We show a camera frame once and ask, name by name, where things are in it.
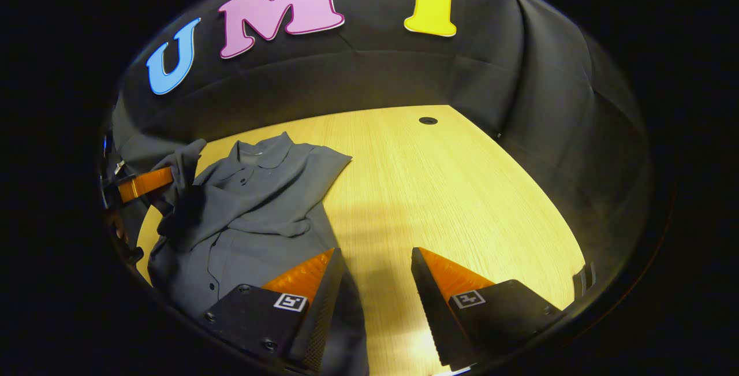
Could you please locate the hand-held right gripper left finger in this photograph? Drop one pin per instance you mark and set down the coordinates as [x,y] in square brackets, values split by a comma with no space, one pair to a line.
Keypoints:
[323,312]

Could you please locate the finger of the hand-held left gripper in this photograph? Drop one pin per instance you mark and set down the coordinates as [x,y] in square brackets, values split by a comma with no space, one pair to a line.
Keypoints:
[147,184]

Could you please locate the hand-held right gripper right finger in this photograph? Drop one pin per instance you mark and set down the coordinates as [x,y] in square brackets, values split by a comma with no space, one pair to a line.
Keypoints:
[433,312]

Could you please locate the grey button shirt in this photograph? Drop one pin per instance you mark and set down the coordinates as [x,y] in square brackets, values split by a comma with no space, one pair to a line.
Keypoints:
[260,214]

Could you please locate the metal backdrop clip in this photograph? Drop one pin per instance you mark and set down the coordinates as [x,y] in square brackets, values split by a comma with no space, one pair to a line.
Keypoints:
[118,167]

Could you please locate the black table edge clamp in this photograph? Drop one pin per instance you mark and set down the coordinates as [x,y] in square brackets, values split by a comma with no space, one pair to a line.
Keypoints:
[583,280]

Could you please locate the black backdrop cloth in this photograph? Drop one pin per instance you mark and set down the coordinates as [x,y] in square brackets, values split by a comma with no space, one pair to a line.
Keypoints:
[404,70]

